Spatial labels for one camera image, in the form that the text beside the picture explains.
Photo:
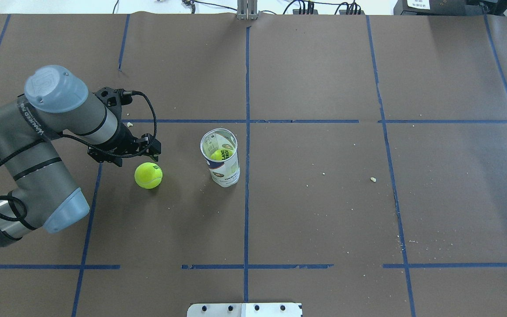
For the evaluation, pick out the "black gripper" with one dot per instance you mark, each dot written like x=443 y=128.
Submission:
x=125 y=140

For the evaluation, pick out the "yellow tennis ball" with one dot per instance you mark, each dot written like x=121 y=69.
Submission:
x=148 y=175

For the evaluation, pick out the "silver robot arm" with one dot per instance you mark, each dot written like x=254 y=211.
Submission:
x=36 y=188

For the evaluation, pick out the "tennis ball inside can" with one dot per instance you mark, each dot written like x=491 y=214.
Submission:
x=218 y=155

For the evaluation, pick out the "clear tennis ball can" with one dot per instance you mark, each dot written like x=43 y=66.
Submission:
x=224 y=173

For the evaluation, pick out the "black computer box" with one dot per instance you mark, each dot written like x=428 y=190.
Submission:
x=450 y=7

